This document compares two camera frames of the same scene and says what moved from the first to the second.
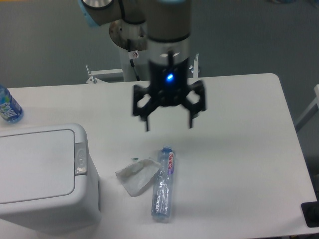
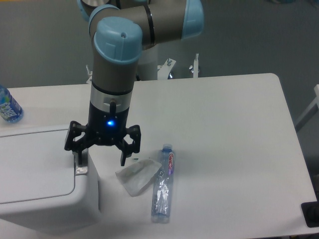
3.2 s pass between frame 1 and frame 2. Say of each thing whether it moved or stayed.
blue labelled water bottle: stayed
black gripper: moved
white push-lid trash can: stayed
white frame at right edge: stayed
